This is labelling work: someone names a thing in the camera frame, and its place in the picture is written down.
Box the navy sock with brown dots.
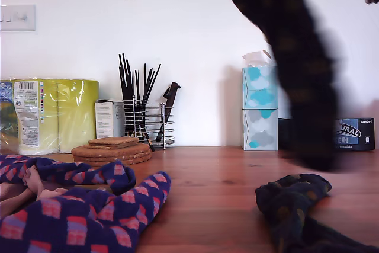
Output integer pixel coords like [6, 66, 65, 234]
[255, 173, 379, 253]
[209, 0, 340, 172]

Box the purple sock with pink squares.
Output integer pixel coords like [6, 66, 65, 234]
[0, 154, 137, 196]
[0, 171, 172, 253]

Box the plain pink ribbed sock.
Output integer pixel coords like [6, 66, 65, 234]
[0, 182, 34, 218]
[22, 166, 108, 202]

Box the white tissue sheet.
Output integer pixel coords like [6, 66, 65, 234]
[242, 50, 272, 69]

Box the blue cloud tissue box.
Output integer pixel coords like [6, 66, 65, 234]
[242, 66, 278, 111]

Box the small white carton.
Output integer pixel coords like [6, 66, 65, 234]
[94, 100, 125, 140]

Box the yellow paper towel pack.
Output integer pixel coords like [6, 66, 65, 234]
[0, 78, 100, 156]

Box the black tipped wooden brush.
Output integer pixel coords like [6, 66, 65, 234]
[143, 132, 156, 153]

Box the square cork coaster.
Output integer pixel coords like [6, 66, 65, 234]
[95, 136, 139, 145]
[88, 139, 139, 149]

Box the grey cloud tissue box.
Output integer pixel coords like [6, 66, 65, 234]
[242, 108, 279, 152]

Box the round cork trivet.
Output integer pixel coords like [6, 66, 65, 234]
[72, 143, 150, 158]
[73, 157, 153, 168]
[72, 149, 153, 162]

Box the black protein bar box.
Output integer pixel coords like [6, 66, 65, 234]
[277, 117, 375, 152]

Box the white wall switch plate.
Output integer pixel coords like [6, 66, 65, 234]
[0, 4, 37, 32]

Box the chrome wire utensil holder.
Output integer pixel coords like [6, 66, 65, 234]
[123, 95, 176, 150]

